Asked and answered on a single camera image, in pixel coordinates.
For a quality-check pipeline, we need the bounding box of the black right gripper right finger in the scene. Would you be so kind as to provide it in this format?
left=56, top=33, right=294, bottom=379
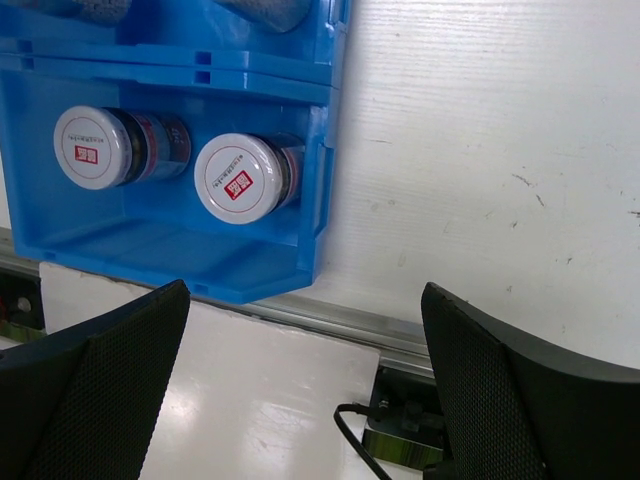
left=421, top=283, right=639, bottom=479

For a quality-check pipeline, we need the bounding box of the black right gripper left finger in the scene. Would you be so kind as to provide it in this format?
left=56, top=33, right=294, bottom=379
left=1, top=280, right=190, bottom=479

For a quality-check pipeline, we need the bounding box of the white-lid sauce jar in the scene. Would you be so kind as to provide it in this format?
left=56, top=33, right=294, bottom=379
left=194, top=133, right=305, bottom=225
left=53, top=105, right=192, bottom=190

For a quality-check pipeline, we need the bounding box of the blue three-compartment plastic bin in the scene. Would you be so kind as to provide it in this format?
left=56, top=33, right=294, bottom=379
left=1, top=1, right=351, bottom=304

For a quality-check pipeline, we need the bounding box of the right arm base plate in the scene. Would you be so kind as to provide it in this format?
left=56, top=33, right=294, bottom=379
left=333, top=367, right=452, bottom=479

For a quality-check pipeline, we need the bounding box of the aluminium table front rail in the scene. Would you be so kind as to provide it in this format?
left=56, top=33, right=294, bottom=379
left=0, top=224, right=436, bottom=376

